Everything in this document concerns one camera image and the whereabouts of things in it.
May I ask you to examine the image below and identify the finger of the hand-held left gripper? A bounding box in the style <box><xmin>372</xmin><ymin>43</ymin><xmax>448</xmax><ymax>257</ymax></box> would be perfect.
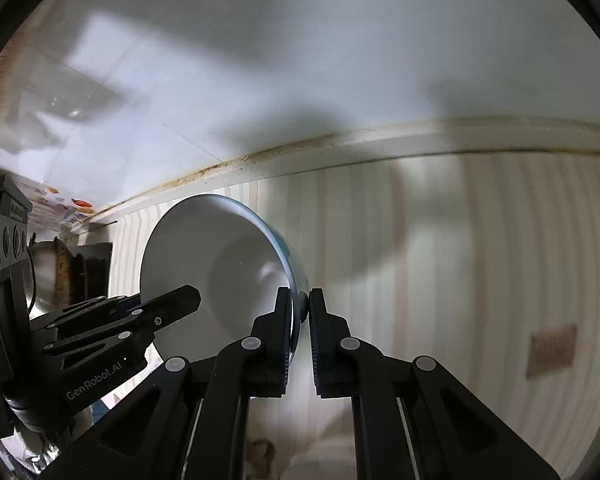
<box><xmin>29</xmin><ymin>296</ymin><xmax>142</xmax><ymax>333</ymax></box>
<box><xmin>42</xmin><ymin>285</ymin><xmax>202</xmax><ymax>357</ymax></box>

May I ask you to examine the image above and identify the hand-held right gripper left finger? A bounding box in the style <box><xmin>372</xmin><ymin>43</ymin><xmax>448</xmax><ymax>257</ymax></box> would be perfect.
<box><xmin>40</xmin><ymin>287</ymin><xmax>294</xmax><ymax>480</ymax></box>

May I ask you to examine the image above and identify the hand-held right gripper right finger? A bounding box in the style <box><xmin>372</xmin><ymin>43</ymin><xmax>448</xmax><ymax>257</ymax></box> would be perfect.
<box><xmin>307</xmin><ymin>287</ymin><xmax>561</xmax><ymax>480</ymax></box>

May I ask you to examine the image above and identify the white bowl blue floral print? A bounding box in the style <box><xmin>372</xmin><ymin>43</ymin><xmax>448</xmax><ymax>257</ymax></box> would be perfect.
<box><xmin>140</xmin><ymin>194</ymin><xmax>311</xmax><ymax>368</ymax></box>

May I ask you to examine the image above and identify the black glass cooktop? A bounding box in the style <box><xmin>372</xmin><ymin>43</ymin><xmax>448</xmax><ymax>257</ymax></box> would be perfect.
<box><xmin>75</xmin><ymin>242</ymin><xmax>113</xmax><ymax>306</ymax></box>

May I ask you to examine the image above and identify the colourful printed box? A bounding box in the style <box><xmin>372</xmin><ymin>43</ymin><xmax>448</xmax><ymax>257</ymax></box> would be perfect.
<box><xmin>17</xmin><ymin>180</ymin><xmax>93</xmax><ymax>233</ymax></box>

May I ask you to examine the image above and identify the striped cat print tablecloth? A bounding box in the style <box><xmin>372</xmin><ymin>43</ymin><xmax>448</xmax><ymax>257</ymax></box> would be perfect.
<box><xmin>92</xmin><ymin>152</ymin><xmax>600</xmax><ymax>480</ymax></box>

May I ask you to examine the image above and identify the brown square cloth tag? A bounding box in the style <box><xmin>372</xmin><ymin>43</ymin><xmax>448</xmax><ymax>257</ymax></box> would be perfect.
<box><xmin>525</xmin><ymin>324</ymin><xmax>579</xmax><ymax>378</ymax></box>

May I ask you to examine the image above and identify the steel wok with long handle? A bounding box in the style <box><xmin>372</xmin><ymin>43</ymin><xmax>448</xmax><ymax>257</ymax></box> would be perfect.
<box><xmin>27</xmin><ymin>237</ymin><xmax>83</xmax><ymax>313</ymax></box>

